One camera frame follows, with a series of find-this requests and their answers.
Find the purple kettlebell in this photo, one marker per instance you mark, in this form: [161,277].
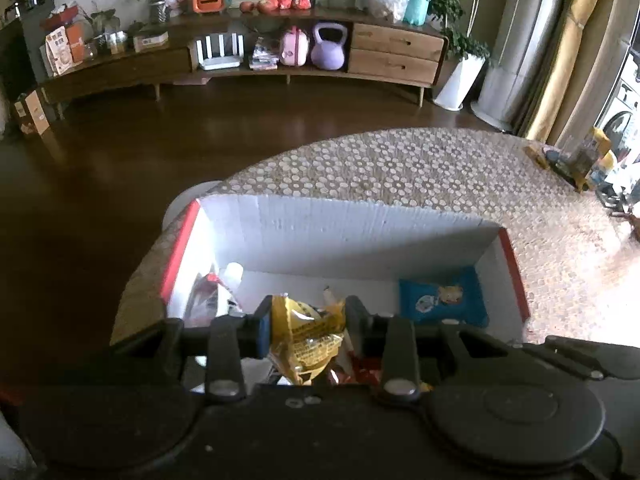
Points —
[327,54]

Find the gold tall packet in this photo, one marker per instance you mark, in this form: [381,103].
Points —
[604,145]

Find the yellow small wrapper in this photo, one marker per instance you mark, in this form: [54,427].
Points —
[543,156]

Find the yellow gold snack packet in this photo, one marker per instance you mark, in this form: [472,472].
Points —
[303,339]

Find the wooden tv cabinet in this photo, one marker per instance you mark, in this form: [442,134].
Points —
[375,49]

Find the green potted plant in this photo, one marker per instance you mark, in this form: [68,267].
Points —
[461,43]

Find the white red snack packet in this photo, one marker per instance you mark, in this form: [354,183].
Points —
[213,296]

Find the floral lace tablecloth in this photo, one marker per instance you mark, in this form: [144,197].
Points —
[580,267]

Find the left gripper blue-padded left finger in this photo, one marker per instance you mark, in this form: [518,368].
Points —
[230,340]

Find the yellow lid wipes canister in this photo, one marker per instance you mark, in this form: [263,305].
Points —
[600,169]

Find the glass cup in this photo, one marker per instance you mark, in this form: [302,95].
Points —
[582,158]

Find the white slatted file rack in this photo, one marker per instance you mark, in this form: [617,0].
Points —
[220,51]

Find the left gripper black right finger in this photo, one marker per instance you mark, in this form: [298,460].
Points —
[382,351]

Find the orange tissue box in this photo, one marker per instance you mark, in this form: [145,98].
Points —
[210,6]

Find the white plant pot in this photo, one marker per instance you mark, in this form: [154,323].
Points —
[452,94]

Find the red cardboard box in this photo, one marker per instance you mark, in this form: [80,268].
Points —
[319,250]

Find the blue white snack packet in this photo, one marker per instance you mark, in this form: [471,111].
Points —
[458,298]

